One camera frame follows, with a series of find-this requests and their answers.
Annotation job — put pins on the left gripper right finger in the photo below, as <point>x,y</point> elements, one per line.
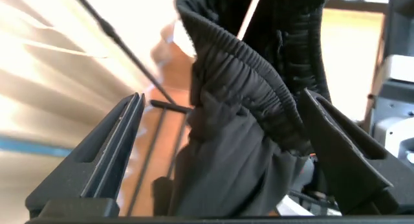
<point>355,172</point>

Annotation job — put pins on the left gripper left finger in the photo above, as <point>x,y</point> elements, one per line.
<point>74,182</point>

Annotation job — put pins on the black shorts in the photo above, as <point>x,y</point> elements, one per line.
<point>233,136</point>

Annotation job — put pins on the pink clothes hanger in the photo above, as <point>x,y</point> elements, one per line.
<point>250,17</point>

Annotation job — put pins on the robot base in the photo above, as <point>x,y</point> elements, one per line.
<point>398,104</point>

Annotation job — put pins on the black clothes rack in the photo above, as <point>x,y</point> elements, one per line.
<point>129,50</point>

